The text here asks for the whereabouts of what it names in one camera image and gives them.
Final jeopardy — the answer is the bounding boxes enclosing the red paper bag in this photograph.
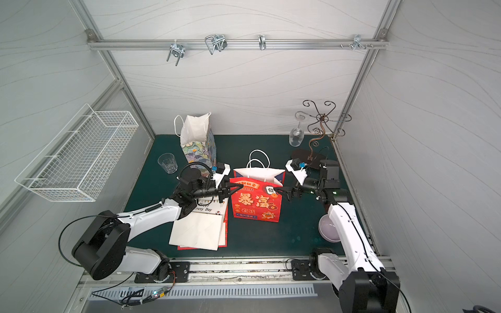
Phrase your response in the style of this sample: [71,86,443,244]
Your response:
[230,149,286,223]
[170,212,228,251]

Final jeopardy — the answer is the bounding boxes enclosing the white paper bag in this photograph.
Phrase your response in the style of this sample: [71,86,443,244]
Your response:
[169,197,228,251]

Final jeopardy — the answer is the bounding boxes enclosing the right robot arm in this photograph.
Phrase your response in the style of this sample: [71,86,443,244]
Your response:
[275,159,401,312]

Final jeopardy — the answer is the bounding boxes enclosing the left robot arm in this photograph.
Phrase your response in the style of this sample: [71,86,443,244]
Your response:
[71,162,243,283]

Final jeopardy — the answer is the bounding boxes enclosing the floral paper bag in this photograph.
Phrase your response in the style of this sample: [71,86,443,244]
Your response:
[174,112,217,168]

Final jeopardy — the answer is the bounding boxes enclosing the pink bowl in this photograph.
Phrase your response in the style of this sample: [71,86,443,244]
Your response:
[318,215,341,243]

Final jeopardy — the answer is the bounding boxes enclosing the wine glass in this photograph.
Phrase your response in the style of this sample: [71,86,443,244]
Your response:
[289,122,305,147]

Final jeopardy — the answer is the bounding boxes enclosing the scrolled metal glass rack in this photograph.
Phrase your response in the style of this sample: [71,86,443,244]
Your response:
[292,100,352,170]

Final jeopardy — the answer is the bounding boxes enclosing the white vent grille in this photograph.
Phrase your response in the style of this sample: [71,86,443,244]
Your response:
[89,284,318,301]

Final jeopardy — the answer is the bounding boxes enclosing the metal hook clamp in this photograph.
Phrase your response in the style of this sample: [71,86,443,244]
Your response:
[204,34,228,55]
[258,35,266,51]
[339,35,374,51]
[166,43,185,66]

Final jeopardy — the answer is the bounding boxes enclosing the leftmost metal hook clamp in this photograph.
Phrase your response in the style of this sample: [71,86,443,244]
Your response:
[166,43,185,66]

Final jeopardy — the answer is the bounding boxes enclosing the rightmost metal hook clamp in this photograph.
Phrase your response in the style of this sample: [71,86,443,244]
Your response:
[339,35,374,51]

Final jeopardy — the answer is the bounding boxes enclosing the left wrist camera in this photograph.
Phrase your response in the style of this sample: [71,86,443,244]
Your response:
[212,162,230,188]

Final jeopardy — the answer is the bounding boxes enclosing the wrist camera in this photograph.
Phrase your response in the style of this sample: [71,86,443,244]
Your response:
[212,162,230,188]
[285,159,308,186]

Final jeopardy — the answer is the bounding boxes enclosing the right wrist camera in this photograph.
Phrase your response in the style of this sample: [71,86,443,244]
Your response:
[285,159,308,186]

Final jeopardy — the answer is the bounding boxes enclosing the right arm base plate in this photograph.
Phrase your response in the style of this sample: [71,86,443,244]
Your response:
[286,258,326,281]

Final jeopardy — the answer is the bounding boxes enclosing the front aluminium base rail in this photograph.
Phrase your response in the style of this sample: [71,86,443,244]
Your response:
[77,256,396,288]

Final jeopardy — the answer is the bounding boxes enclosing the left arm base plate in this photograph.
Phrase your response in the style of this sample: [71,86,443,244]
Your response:
[134,262,190,284]

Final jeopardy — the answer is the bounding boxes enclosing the white wire basket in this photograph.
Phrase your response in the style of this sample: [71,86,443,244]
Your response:
[14,104,138,202]

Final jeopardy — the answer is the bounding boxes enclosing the horizontal aluminium rail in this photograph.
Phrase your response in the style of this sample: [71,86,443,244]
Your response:
[87,37,390,51]

